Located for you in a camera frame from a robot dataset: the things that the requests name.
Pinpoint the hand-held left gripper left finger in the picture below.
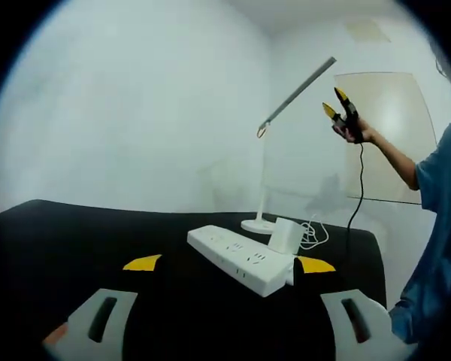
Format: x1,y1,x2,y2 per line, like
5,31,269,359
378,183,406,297
43,253,163,361

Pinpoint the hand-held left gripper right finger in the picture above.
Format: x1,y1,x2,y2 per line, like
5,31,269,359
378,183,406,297
292,255,418,361

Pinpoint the white power strip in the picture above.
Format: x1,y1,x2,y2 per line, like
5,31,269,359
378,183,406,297
186,224,298,299

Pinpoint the white desk lamp plug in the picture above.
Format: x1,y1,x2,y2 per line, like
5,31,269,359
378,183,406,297
267,217,302,253

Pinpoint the white desk lamp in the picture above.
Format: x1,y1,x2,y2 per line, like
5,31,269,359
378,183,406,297
240,56,337,233

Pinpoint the person's right hand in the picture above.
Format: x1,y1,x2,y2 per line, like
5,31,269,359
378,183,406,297
330,117,381,145

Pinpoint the beige ceiling panel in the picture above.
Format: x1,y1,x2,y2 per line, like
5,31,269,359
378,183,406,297
345,20,392,43

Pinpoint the person's body in blue shirt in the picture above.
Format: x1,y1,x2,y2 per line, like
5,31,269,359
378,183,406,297
389,119,451,345

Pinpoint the beige wall panel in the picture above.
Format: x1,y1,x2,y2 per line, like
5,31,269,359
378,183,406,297
333,71,437,206

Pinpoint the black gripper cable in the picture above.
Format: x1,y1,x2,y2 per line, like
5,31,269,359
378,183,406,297
345,142,365,260

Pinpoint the white lamp cable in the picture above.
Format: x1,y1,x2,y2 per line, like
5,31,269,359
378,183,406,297
298,214,330,251

